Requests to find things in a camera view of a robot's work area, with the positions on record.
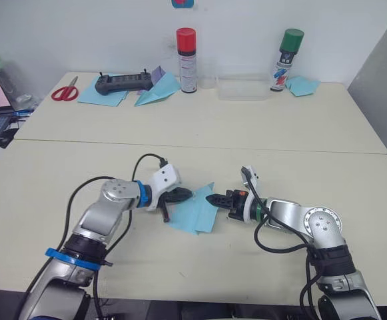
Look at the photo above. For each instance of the crumpled light blue folded paper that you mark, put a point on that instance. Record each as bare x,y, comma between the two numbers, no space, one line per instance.
302,86

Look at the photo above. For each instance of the red cap spray can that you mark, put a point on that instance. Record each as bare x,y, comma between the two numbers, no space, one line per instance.
187,60

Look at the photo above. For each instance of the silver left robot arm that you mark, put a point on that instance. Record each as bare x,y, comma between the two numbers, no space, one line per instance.
108,213

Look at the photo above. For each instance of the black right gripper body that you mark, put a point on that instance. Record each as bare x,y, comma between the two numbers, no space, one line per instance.
235,204

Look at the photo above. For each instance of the flat light blue paper sheet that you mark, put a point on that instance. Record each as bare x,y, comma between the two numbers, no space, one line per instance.
95,95

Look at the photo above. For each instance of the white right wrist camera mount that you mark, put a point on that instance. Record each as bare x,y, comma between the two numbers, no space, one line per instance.
250,176

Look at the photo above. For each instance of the green cap spray can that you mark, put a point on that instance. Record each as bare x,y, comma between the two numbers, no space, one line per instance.
284,63

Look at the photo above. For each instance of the blue and red wall sticker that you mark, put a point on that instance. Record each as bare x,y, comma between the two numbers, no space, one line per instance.
183,3

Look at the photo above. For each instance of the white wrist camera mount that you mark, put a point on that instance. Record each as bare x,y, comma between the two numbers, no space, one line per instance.
164,176
250,176

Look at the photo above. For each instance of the clear plastic box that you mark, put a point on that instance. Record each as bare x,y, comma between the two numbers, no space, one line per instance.
242,87

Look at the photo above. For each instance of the light blue paper airplane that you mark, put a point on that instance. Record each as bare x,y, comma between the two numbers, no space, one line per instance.
160,90

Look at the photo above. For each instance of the light blue paper sheet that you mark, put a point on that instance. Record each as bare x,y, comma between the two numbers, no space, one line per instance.
196,213
95,95

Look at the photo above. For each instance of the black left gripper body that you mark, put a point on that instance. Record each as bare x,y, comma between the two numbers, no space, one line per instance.
165,198

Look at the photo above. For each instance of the black handheld remote controller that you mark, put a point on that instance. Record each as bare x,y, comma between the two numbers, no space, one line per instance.
123,83

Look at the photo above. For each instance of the purple folded paper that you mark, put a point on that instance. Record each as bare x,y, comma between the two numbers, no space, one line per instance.
159,74

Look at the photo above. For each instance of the clear plastic bag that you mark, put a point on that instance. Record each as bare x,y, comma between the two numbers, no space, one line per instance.
26,101

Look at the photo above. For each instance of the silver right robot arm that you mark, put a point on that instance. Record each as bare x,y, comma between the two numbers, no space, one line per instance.
323,230

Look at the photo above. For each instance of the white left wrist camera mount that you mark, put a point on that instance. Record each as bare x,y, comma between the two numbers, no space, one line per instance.
164,176

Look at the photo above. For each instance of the black computer mouse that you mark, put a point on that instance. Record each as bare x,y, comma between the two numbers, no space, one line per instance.
5,141

